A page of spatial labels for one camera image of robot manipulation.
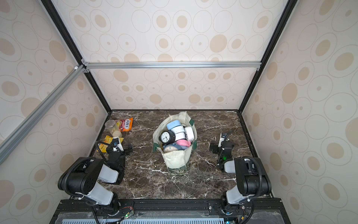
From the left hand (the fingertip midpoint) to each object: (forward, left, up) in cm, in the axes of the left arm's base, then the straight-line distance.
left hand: (124, 138), depth 88 cm
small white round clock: (+1, -36, +5) cm, 36 cm away
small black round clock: (-2, -28, +6) cm, 29 cm away
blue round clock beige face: (-10, -31, +7) cm, 34 cm away
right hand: (+2, -66, -6) cm, 67 cm away
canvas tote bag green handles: (-16, -35, +2) cm, 38 cm away
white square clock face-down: (0, -41, +6) cm, 42 cm away
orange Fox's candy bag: (+18, +6, -9) cm, 21 cm away
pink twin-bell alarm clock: (-3, -38, +2) cm, 39 cm away
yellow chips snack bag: (-1, +17, -10) cm, 20 cm away
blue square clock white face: (+7, -31, +7) cm, 33 cm away
